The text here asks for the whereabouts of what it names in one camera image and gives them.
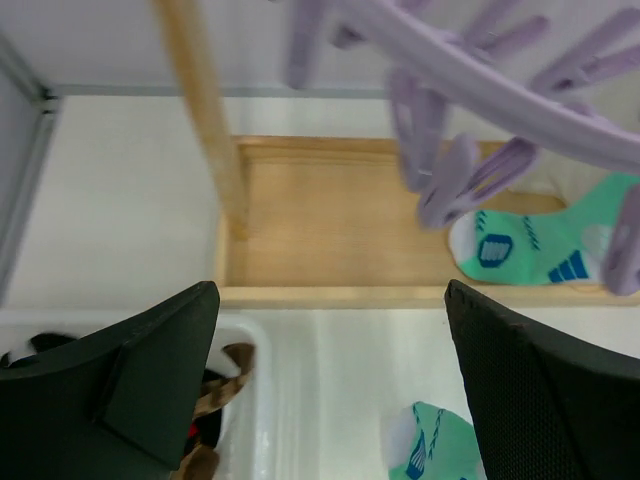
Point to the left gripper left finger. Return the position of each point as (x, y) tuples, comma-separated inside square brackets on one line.
[(114, 404)]

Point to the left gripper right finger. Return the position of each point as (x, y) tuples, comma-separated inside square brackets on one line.
[(544, 404)]

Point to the brown striped sock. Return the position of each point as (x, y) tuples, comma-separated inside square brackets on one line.
[(216, 394)]

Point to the mint green sock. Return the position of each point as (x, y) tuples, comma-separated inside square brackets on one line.
[(425, 441), (567, 246)]

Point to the purple round clip hanger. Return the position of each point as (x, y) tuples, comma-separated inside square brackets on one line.
[(466, 132)]

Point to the black white striped sock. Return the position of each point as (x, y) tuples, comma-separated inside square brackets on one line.
[(24, 351)]

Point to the brown argyle sock in basket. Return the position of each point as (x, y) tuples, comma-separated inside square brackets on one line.
[(202, 464)]

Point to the white plastic basket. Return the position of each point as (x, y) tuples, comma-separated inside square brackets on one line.
[(246, 441)]

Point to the white hanging cloth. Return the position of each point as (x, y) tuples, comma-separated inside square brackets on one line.
[(566, 179)]

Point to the wooden clothes rack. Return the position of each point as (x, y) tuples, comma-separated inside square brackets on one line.
[(310, 222)]

